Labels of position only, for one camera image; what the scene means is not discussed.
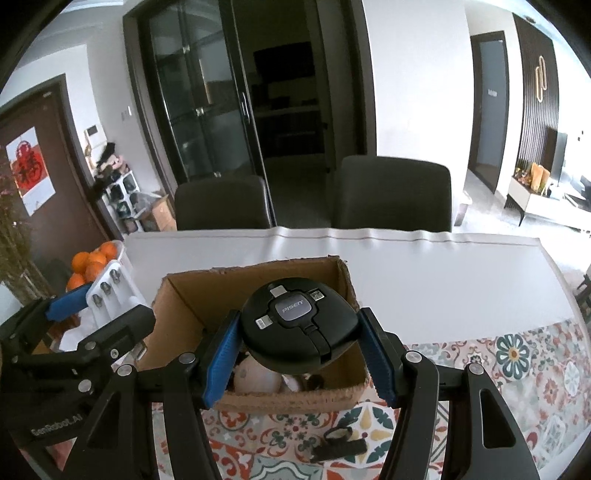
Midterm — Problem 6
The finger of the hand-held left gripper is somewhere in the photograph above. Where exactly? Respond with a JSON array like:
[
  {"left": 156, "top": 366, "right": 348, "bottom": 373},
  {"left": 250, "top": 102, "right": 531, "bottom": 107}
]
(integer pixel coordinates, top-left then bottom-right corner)
[
  {"left": 0, "top": 283, "right": 93, "bottom": 356},
  {"left": 9, "top": 305, "right": 155, "bottom": 398}
]

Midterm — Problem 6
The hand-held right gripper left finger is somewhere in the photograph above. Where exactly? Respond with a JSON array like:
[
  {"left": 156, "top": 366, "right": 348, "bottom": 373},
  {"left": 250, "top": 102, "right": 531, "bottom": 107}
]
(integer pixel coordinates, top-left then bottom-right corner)
[{"left": 60, "top": 310, "right": 242, "bottom": 480}]

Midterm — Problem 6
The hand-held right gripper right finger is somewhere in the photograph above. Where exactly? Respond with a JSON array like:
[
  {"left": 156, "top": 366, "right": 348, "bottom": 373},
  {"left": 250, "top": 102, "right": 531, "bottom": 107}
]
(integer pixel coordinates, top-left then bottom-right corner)
[{"left": 360, "top": 307, "right": 541, "bottom": 480}]

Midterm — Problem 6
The white battery charger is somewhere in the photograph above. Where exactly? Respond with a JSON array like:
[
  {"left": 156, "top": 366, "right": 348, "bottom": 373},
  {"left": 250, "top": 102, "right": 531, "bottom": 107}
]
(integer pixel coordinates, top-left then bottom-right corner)
[{"left": 85, "top": 259, "right": 148, "bottom": 319}]

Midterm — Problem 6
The brown cardboard box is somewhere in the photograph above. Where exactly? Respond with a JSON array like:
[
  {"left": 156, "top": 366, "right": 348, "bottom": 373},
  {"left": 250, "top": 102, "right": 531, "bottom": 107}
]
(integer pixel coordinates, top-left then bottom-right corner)
[{"left": 136, "top": 256, "right": 372, "bottom": 416}]

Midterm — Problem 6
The black round cable hub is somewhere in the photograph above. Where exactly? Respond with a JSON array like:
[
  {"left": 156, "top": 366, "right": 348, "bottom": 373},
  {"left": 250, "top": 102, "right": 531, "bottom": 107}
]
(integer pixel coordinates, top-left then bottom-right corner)
[{"left": 241, "top": 277, "right": 362, "bottom": 376}]

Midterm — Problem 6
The white plastic fruit basket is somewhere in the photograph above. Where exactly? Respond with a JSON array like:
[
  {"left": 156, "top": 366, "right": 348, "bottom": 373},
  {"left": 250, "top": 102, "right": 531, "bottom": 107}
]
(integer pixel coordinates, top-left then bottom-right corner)
[{"left": 113, "top": 240, "right": 134, "bottom": 278}]

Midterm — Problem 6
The dried flower bunch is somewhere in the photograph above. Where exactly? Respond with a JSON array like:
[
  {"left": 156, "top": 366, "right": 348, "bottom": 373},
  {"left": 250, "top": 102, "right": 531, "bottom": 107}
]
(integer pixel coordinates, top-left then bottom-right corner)
[{"left": 0, "top": 175, "right": 51, "bottom": 305}]

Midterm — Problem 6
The white shoe rack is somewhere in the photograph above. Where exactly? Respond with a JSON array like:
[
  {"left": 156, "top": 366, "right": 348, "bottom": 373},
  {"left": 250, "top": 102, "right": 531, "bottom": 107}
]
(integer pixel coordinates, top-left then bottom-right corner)
[{"left": 92, "top": 141, "right": 144, "bottom": 234}]

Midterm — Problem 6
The small brown cardboard carton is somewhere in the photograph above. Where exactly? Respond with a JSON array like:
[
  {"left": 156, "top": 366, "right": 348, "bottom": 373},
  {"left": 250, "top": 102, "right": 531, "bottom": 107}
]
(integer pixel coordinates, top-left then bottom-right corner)
[{"left": 150, "top": 194, "right": 178, "bottom": 232}]

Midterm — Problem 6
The patterned tile-print table runner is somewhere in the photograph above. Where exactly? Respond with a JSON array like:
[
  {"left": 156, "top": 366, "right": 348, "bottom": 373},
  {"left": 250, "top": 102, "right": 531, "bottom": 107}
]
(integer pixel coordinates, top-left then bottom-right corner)
[{"left": 152, "top": 318, "right": 591, "bottom": 480}]

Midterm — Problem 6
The red and white door poster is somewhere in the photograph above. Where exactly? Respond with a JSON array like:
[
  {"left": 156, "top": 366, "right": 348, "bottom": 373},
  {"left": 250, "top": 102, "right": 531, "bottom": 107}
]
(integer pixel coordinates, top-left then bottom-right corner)
[{"left": 6, "top": 127, "right": 56, "bottom": 217}]

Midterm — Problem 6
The dark upholstered chair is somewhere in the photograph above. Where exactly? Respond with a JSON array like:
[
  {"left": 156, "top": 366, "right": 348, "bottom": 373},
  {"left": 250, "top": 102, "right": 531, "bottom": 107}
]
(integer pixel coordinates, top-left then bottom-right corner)
[
  {"left": 174, "top": 174, "right": 273, "bottom": 230},
  {"left": 331, "top": 155, "right": 453, "bottom": 232}
]

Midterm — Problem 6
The brown entry door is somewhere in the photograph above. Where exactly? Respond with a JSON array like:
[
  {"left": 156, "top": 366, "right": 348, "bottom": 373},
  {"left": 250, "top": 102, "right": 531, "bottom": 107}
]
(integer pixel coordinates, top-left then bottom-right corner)
[{"left": 0, "top": 76, "right": 121, "bottom": 241}]

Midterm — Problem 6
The white television cabinet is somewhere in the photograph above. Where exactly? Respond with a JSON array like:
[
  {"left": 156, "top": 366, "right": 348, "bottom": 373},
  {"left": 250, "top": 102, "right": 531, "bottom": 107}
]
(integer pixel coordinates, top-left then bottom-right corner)
[{"left": 505, "top": 175, "right": 591, "bottom": 232}]

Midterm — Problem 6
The yellow gift bag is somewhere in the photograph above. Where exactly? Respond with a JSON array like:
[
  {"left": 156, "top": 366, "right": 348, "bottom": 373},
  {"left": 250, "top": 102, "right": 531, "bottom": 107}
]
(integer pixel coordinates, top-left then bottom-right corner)
[{"left": 531, "top": 162, "right": 552, "bottom": 195}]

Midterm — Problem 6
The black framed glass door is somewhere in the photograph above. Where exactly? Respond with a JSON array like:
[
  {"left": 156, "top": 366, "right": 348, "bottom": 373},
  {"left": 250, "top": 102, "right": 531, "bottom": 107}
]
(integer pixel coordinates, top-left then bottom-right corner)
[{"left": 122, "top": 0, "right": 278, "bottom": 185}]

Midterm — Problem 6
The dark shelf unit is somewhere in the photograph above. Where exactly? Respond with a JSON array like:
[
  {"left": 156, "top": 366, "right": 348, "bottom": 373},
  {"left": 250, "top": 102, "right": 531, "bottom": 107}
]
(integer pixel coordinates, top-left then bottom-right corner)
[{"left": 253, "top": 41, "right": 324, "bottom": 160}]

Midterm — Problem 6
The grey interior door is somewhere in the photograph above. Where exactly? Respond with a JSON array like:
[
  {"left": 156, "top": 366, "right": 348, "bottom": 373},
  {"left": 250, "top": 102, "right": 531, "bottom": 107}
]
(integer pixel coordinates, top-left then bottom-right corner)
[{"left": 471, "top": 31, "right": 511, "bottom": 195}]

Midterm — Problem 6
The black strap with ring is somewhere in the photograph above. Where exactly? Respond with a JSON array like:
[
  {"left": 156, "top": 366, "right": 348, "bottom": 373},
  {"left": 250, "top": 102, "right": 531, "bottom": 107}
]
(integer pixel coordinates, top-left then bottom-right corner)
[{"left": 308, "top": 425, "right": 368, "bottom": 463}]

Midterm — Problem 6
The gold loop wall light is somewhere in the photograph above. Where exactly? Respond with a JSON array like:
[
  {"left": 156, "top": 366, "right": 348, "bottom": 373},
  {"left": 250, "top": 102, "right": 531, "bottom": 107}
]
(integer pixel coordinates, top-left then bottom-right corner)
[{"left": 533, "top": 56, "right": 548, "bottom": 101}]

